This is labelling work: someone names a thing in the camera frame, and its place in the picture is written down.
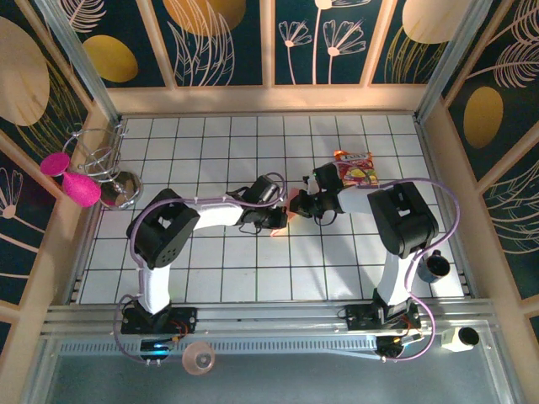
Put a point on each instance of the pink paper sheet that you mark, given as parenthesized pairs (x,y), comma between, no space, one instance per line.
(278,232)

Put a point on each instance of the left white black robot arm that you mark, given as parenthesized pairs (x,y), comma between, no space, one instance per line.
(162,227)

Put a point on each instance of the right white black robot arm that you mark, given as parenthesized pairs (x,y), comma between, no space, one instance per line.
(404,219)

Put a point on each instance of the colourful fruit snack packet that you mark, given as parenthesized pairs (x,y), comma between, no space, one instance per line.
(358,168)

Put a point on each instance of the dark mug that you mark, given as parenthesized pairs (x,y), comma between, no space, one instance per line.
(436,267)

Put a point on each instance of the black electronics module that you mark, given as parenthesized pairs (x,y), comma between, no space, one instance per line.
(156,348)
(396,347)

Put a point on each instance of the magenta plastic goblet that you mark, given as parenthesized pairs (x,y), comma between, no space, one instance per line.
(82,189)

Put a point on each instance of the aluminium mounting rail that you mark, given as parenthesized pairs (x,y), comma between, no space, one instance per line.
(269,315)

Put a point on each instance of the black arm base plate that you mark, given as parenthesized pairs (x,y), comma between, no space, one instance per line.
(358,317)
(187,320)

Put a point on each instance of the aluminium frame post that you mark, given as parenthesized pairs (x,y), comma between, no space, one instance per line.
(452,63)
(82,63)

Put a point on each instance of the white cube camera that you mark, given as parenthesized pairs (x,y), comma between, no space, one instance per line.
(452,340)

